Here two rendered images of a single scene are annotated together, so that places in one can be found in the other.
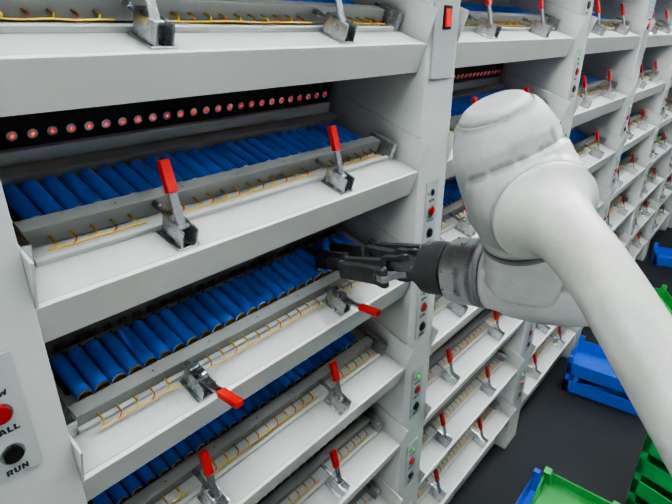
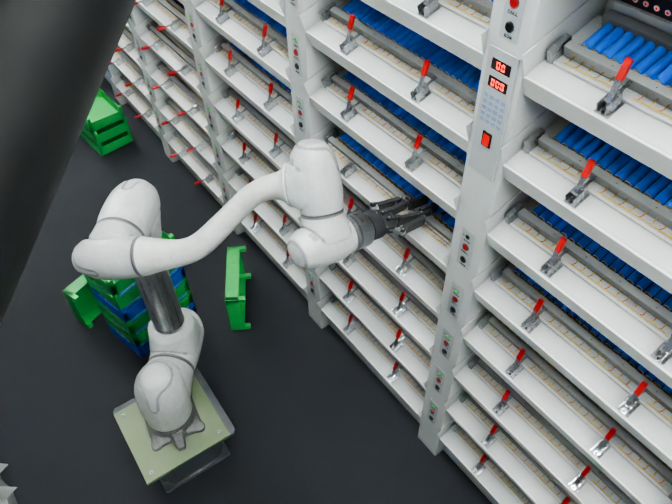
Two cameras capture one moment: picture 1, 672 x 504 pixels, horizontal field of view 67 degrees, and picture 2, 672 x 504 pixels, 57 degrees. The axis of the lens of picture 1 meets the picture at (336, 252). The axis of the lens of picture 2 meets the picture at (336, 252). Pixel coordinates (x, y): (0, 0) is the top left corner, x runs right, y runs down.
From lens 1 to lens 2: 1.66 m
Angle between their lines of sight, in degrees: 82
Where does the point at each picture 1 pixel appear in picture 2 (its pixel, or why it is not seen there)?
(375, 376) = (428, 293)
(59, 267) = (327, 93)
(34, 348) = (307, 105)
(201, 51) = (349, 61)
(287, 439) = (380, 246)
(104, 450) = not seen: hidden behind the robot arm
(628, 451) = not seen: outside the picture
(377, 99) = not seen: hidden behind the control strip
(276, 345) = (375, 196)
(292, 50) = (381, 83)
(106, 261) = (332, 102)
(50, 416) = (308, 125)
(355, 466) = (413, 322)
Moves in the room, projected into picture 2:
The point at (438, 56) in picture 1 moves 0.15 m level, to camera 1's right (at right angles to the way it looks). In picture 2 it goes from (476, 157) to (470, 205)
